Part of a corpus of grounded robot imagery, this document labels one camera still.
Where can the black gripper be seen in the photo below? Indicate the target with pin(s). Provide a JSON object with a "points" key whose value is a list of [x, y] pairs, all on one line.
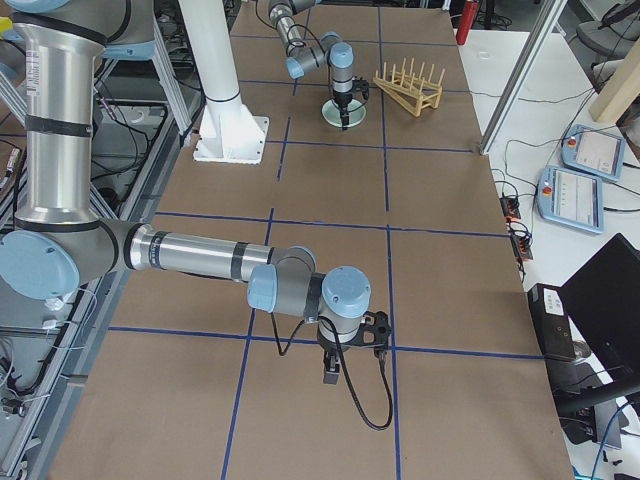
{"points": [[330, 348], [343, 99]]}

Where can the light green plate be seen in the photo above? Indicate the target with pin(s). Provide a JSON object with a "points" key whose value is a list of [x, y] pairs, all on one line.
{"points": [[356, 112]]}

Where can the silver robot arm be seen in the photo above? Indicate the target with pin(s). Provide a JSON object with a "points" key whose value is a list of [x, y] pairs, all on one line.
{"points": [[279, 280], [302, 57]]}

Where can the wooden dish rack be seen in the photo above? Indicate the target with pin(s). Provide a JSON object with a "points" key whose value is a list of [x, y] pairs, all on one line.
{"points": [[413, 89]]}

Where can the red fire extinguisher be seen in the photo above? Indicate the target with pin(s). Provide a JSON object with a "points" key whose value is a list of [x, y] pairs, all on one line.
{"points": [[467, 20]]}

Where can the far orange black connector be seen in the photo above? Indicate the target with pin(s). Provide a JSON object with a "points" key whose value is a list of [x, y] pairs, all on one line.
{"points": [[510, 207]]}

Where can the orange black connector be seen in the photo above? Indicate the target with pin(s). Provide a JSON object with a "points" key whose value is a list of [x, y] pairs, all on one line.
{"points": [[521, 243], [510, 207]]}

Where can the near orange black connector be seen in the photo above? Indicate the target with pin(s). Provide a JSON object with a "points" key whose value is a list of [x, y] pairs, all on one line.
{"points": [[521, 243]]}

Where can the black box with label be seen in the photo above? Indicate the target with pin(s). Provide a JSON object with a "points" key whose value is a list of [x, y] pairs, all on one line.
{"points": [[551, 323]]}

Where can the near blue teach pendant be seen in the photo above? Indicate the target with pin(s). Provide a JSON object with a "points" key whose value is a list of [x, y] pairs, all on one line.
{"points": [[571, 198]]}

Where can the blue teach pendant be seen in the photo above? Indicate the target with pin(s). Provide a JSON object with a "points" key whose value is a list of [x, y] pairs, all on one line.
{"points": [[571, 198], [594, 152]]}

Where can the far blue teach pendant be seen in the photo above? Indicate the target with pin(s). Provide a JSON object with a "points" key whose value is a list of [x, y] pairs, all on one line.
{"points": [[594, 152]]}

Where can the wooden beam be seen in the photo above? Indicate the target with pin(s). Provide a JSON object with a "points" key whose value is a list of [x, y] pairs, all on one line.
{"points": [[620, 90]]}

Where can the grey office chair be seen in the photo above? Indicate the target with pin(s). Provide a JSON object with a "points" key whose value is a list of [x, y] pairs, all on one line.
{"points": [[615, 34]]}

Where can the black laptop computer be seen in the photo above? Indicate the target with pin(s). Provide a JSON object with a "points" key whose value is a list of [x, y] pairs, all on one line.
{"points": [[602, 300]]}

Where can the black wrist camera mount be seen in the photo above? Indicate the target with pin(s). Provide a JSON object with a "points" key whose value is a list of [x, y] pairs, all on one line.
{"points": [[375, 330]]}

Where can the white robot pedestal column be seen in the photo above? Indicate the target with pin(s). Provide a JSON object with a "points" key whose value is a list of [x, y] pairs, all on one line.
{"points": [[228, 131]]}

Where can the aluminium frame post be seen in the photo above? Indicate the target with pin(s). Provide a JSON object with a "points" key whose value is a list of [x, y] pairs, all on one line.
{"points": [[542, 28]]}

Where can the aluminium side frame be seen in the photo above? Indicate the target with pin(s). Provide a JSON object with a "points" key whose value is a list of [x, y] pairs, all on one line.
{"points": [[58, 243]]}

